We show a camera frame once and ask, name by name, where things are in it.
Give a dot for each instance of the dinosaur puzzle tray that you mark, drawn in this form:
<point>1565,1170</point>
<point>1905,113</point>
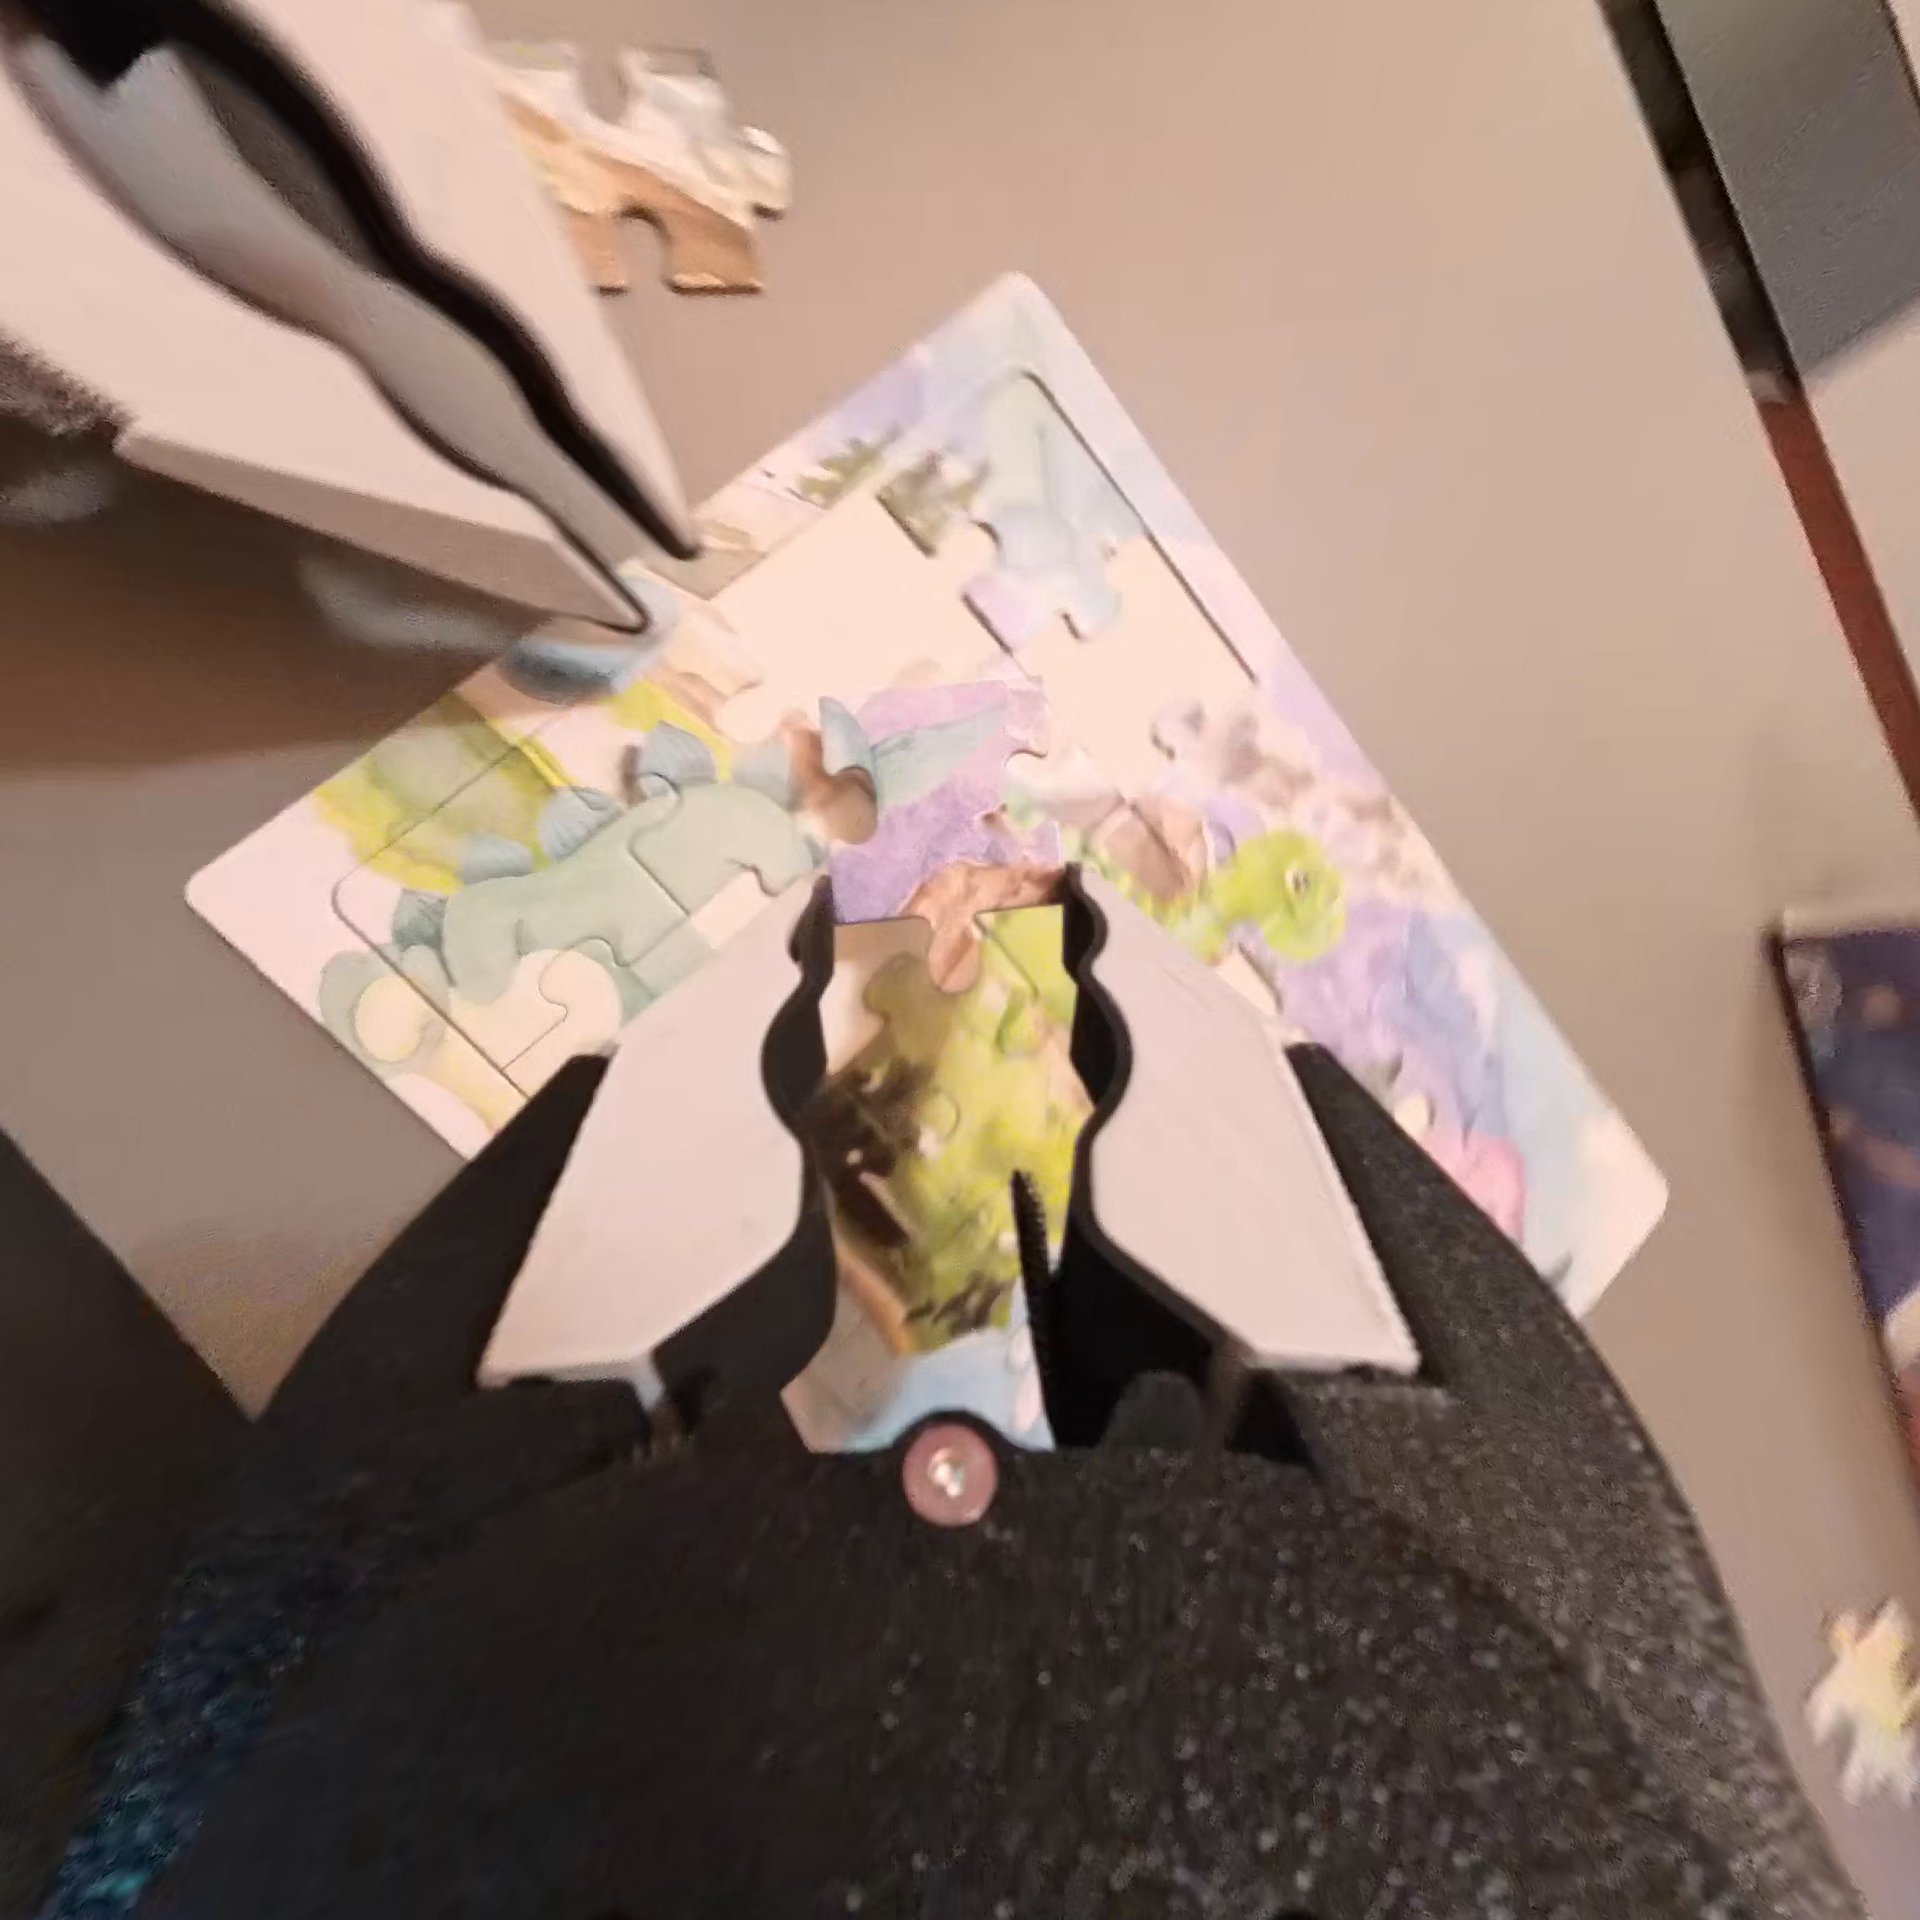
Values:
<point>839,599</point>

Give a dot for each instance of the brown grey puzzle piece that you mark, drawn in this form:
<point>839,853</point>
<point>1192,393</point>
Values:
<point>661,166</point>

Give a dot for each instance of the colourful puzzle box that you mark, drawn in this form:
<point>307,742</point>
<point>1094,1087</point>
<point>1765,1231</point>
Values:
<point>1861,1170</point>

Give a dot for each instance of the grey desk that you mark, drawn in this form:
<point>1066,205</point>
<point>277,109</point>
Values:
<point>1349,376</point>

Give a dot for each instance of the blue purple puzzle piece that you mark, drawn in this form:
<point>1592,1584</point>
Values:
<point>1394,1021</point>

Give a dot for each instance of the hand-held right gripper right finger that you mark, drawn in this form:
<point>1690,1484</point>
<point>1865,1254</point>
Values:
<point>1245,1200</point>

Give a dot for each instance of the pink dinosaur head puzzle piece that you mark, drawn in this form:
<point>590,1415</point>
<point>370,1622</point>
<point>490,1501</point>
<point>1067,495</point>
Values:
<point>1478,1177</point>

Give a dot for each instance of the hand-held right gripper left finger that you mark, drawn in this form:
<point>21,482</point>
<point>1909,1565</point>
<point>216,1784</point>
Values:
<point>661,1200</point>

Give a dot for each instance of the pile of puzzle pieces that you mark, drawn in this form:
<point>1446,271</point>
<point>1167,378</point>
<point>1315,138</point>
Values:
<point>1867,1694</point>

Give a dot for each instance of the green dinosaur head puzzle piece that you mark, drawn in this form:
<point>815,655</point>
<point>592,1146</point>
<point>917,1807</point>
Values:
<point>1277,901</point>

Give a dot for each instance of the blue tree puzzle piece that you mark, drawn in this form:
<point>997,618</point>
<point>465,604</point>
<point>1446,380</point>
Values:
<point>1049,525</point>

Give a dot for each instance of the purple beige puzzle piece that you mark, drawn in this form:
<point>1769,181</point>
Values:
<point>930,781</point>

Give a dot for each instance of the teal plant puzzle piece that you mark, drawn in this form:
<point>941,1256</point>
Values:
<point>495,914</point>

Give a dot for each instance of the pale yellow teal puzzle piece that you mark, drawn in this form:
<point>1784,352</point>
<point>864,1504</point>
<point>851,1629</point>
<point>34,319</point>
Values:
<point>720,840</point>

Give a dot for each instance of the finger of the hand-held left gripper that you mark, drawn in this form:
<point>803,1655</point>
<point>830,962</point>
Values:
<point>299,405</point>
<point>495,194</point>

